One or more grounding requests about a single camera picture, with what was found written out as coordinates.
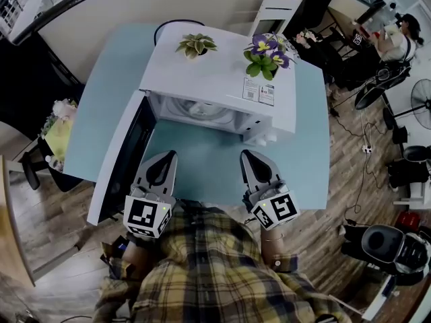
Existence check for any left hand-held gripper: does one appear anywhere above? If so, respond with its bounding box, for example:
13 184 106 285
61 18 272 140
123 151 178 239

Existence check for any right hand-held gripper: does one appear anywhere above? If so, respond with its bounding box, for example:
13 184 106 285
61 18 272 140
240 149 300 231

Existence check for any white mug with print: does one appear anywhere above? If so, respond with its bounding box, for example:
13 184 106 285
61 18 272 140
189 101 223 119

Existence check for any white microwave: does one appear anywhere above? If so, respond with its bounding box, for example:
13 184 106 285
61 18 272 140
86 24 298 227

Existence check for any person's right forearm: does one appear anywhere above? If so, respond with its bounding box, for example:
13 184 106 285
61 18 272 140
261 227 286 264

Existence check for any person's left forearm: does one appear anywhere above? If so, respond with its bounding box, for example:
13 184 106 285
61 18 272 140
123 237 151 275

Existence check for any person's plaid shirt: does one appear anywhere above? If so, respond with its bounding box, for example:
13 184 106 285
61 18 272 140
94 200 351 323

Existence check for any pink and green flower bouquet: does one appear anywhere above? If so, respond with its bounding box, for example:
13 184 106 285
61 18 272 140
40 99 78 171

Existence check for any purple flower potted plant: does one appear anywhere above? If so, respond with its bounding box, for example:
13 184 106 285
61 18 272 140
242 32 298 81

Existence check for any black swivel chair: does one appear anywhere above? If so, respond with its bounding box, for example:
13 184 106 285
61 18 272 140
354 64 413 131

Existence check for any variegated leaf potted plant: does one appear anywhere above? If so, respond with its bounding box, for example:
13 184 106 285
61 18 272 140
174 32 219 60

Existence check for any pink flower bunch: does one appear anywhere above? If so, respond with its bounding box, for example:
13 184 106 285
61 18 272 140
295 28 317 48

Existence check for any red container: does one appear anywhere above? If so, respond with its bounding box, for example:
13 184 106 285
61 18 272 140
397 211 422 228

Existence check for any light wooden desk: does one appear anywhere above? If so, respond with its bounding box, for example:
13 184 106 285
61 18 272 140
0 155 36 287

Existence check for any black office chair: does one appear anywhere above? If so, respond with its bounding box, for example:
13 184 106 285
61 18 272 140
0 34 85 193

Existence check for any white chair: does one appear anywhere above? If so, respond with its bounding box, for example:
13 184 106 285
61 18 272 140
248 0 303 38

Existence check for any black standing fan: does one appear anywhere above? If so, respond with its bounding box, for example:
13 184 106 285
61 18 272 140
383 79 431 145

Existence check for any black curved handrail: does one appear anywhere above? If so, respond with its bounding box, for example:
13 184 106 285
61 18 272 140
9 0 141 45

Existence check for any black power cord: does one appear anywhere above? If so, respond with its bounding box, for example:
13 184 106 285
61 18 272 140
154 19 205 46

